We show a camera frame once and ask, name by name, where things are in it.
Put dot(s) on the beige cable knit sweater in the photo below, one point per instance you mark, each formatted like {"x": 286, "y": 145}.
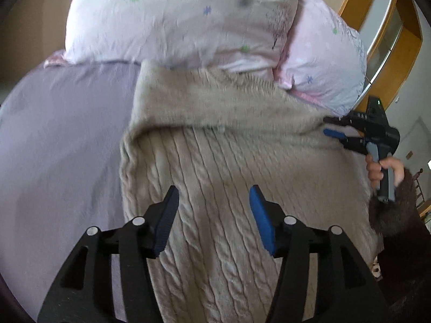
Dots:
{"x": 214, "y": 135}

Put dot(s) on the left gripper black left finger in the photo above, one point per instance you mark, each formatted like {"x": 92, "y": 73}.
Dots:
{"x": 82, "y": 290}

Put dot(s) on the white floral pillow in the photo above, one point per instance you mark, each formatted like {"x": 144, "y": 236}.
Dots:
{"x": 236, "y": 35}

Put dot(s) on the wooden framed window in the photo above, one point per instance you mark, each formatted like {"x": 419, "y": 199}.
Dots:
{"x": 392, "y": 36}

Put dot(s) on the dark furry sleeve forearm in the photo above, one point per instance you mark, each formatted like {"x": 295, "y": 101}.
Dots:
{"x": 405, "y": 258}

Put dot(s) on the pink floral pillow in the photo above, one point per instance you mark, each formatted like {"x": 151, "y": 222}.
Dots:
{"x": 324, "y": 60}

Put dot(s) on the right hand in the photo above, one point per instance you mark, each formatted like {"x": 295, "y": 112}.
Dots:
{"x": 375, "y": 174}

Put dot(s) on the lavender bed sheet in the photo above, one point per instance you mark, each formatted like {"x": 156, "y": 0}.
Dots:
{"x": 61, "y": 129}

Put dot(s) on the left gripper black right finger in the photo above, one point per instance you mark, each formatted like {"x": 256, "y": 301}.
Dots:
{"x": 346, "y": 289}

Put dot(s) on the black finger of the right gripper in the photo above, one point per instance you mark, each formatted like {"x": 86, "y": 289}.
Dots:
{"x": 351, "y": 143}
{"x": 340, "y": 121}

